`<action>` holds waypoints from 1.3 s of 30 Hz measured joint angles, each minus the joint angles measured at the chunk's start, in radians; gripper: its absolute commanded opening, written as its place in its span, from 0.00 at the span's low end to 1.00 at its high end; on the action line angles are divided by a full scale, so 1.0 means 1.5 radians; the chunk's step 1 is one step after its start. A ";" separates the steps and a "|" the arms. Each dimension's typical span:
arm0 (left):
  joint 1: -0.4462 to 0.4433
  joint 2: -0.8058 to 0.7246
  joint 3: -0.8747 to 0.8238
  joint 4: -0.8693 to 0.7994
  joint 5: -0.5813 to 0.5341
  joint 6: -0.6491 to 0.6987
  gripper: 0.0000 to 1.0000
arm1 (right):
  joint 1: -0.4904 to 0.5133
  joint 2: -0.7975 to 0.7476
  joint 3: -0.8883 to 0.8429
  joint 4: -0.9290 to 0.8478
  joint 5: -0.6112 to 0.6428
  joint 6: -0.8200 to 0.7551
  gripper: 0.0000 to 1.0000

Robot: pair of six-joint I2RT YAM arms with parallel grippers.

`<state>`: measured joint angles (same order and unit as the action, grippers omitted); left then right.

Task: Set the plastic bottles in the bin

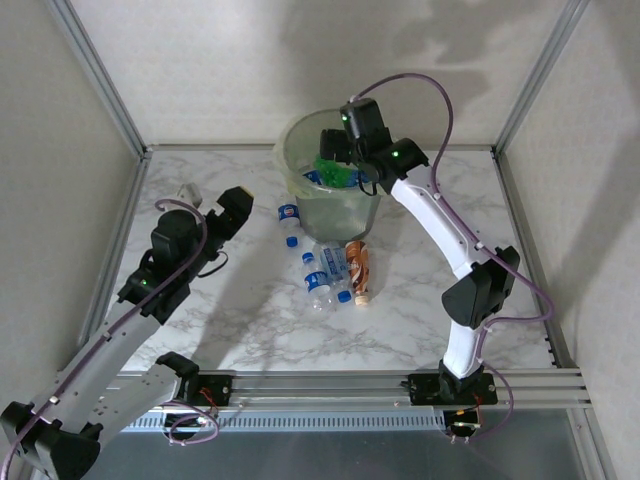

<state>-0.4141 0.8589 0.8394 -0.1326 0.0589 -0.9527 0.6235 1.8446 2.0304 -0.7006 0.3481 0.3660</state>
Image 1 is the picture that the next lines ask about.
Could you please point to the aluminium mounting rail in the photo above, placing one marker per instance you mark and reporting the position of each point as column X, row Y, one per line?
column 320, row 387

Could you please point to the clear plastic bin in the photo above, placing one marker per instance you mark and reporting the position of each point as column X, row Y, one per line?
column 340, row 220

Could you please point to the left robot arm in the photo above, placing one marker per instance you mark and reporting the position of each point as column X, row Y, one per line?
column 125, row 340

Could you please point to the small base circuit board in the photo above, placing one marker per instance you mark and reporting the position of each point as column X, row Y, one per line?
column 465, row 424

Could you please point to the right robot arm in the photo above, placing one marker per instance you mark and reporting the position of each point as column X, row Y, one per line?
column 435, row 220

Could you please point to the aluminium lower frame post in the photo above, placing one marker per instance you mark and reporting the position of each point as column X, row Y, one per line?
column 595, row 445

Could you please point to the clear bottle round logo label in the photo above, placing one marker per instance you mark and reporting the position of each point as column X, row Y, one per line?
column 287, row 217

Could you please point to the aluminium frame post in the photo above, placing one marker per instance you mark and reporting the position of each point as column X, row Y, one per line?
column 595, row 445
column 102, row 75
column 541, row 75

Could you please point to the clear bottle blue text label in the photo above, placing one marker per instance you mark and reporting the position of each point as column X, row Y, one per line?
column 334, row 267

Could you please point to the clear bottle blue cap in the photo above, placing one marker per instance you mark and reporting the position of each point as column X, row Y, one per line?
column 316, row 281

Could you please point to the brown coffee drink bottle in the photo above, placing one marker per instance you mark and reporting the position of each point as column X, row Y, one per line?
column 357, row 270

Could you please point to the green bottle yellow cap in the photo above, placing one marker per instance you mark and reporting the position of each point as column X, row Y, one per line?
column 332, row 172

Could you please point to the blue label bottle white cap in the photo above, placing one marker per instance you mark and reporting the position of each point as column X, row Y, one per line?
column 312, row 176

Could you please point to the aluminium table edge bar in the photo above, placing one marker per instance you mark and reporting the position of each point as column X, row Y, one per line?
column 522, row 210
column 131, row 200
column 200, row 147

